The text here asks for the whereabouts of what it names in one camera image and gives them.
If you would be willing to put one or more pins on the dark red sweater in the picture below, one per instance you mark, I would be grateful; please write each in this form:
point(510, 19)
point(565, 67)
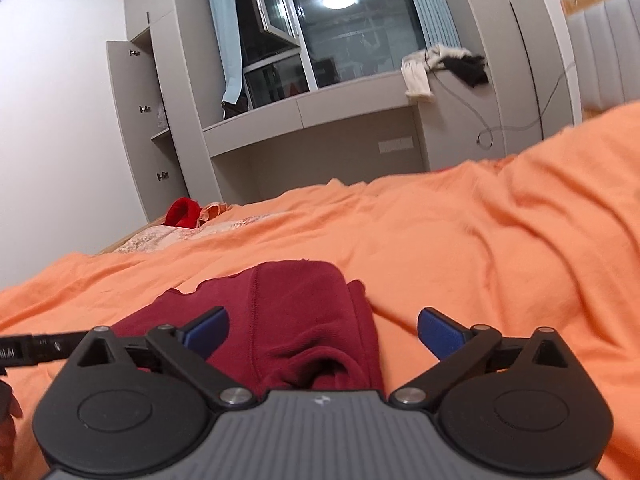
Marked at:
point(300, 320)

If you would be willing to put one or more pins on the orange blanket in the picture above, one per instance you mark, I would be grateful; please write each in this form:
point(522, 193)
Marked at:
point(500, 240)

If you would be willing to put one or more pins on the window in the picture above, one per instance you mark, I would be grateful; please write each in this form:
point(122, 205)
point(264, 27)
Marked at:
point(350, 35)

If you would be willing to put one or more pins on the white wall socket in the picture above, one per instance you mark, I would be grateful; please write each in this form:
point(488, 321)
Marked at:
point(396, 144)

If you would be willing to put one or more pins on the pleated light blue curtain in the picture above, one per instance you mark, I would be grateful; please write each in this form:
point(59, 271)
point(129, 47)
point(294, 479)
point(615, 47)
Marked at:
point(432, 0)

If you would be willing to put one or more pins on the white cloth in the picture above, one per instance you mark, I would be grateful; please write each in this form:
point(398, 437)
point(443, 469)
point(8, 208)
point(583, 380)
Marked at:
point(417, 77)

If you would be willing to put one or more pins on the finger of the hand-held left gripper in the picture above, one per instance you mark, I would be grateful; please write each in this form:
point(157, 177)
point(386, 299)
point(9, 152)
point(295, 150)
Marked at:
point(55, 346)

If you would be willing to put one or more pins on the peach ruffled cloth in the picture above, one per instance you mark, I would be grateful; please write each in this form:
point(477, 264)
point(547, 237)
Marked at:
point(214, 210)

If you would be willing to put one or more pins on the black cloth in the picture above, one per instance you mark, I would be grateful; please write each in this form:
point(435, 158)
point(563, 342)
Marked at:
point(467, 70)

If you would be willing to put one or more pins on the bright red plush cloth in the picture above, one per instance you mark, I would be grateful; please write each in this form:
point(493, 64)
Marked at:
point(182, 212)

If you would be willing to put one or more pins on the grey built-in cabinet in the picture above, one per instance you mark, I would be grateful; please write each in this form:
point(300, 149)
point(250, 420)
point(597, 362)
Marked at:
point(350, 125)

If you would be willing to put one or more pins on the short light blue curtain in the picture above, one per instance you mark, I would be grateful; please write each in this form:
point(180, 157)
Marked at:
point(225, 35)

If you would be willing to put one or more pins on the person's left hand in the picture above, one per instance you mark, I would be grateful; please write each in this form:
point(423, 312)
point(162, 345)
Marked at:
point(10, 425)

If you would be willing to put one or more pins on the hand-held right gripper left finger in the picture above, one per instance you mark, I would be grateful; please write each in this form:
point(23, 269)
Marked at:
point(207, 330)

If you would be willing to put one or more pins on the grey padded headboard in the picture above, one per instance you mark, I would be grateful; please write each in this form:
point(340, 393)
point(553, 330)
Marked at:
point(607, 50)

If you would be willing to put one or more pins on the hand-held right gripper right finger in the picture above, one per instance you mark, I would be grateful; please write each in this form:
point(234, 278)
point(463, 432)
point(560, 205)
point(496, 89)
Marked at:
point(442, 332)

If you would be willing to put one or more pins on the floral bed sheet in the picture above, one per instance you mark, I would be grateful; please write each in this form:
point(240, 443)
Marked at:
point(165, 240)

